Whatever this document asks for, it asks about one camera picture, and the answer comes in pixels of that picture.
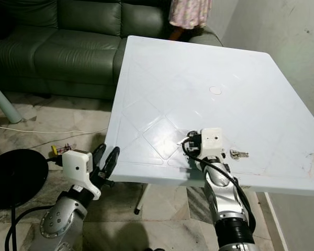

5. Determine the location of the small yellow floor object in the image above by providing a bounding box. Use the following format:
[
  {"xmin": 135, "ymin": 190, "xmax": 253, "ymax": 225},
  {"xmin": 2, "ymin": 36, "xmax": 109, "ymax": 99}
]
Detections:
[{"xmin": 51, "ymin": 143, "xmax": 74, "ymax": 157}]

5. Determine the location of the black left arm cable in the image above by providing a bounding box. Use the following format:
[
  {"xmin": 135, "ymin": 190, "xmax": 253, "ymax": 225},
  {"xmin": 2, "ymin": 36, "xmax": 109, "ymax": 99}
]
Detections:
[{"xmin": 4, "ymin": 155, "xmax": 65, "ymax": 251}]

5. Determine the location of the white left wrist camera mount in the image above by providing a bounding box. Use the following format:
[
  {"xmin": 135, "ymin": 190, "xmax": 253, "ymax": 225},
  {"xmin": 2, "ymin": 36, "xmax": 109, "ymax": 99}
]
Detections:
[{"xmin": 62, "ymin": 150, "xmax": 102, "ymax": 201}]

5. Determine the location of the black round disc base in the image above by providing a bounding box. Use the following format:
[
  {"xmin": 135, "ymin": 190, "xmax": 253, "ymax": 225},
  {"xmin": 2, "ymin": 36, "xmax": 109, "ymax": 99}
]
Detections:
[{"xmin": 0, "ymin": 150, "xmax": 49, "ymax": 210}]

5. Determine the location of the silver key bunch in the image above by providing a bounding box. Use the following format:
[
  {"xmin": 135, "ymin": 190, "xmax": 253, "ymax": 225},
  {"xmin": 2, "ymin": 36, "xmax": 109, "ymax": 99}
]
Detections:
[{"xmin": 230, "ymin": 149, "xmax": 250, "ymax": 159}]

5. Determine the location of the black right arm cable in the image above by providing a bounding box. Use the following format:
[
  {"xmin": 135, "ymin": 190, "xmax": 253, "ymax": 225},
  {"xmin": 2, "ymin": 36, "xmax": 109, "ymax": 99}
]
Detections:
[{"xmin": 182, "ymin": 135, "xmax": 258, "ymax": 234}]

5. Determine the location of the dark green leather sofa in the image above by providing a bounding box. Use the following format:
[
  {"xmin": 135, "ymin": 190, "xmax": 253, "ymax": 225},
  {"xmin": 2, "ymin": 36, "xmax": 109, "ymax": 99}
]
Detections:
[{"xmin": 0, "ymin": 0, "xmax": 223, "ymax": 101}]

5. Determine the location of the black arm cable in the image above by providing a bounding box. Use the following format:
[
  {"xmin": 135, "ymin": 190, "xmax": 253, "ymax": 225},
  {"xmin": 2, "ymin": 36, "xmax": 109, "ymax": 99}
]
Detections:
[
  {"xmin": 4, "ymin": 155, "xmax": 65, "ymax": 251},
  {"xmin": 182, "ymin": 135, "xmax": 258, "ymax": 234}
]

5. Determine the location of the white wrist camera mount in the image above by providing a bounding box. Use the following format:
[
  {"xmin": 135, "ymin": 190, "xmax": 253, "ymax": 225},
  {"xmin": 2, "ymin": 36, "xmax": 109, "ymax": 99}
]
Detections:
[
  {"xmin": 62, "ymin": 150, "xmax": 102, "ymax": 201},
  {"xmin": 200, "ymin": 128, "xmax": 225, "ymax": 159}
]

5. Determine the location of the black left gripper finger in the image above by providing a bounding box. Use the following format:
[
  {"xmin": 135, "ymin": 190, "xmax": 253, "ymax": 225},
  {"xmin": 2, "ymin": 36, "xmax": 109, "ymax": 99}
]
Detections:
[
  {"xmin": 93, "ymin": 143, "xmax": 107, "ymax": 169},
  {"xmin": 103, "ymin": 146, "xmax": 121, "ymax": 179}
]

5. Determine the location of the round table hole cap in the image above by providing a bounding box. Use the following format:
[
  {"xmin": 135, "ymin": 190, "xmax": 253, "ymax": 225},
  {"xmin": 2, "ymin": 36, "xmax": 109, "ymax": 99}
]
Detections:
[{"xmin": 208, "ymin": 85, "xmax": 223, "ymax": 96}]

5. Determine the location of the grey-green slanted pole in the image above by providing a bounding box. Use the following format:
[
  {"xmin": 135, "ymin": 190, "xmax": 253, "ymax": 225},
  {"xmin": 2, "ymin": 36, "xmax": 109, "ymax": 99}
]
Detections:
[{"xmin": 0, "ymin": 78, "xmax": 24, "ymax": 124}]

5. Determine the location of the person in floral dress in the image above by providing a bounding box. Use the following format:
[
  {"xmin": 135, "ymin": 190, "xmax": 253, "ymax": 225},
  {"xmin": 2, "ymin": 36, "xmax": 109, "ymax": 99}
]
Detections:
[{"xmin": 169, "ymin": 0, "xmax": 213, "ymax": 41}]

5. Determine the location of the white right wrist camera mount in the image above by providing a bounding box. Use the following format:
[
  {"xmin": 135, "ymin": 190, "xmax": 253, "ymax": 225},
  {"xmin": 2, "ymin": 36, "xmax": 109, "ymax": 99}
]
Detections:
[{"xmin": 200, "ymin": 128, "xmax": 225, "ymax": 159}]

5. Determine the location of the white plastic table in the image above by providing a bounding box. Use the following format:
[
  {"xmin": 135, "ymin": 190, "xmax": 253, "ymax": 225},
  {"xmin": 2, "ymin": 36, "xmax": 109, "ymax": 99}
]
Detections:
[{"xmin": 105, "ymin": 36, "xmax": 314, "ymax": 215}]

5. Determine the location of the thin white floor cable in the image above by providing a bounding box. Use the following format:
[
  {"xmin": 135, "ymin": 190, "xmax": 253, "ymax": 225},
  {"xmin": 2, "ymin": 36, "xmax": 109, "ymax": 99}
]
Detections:
[{"xmin": 0, "ymin": 124, "xmax": 108, "ymax": 138}]

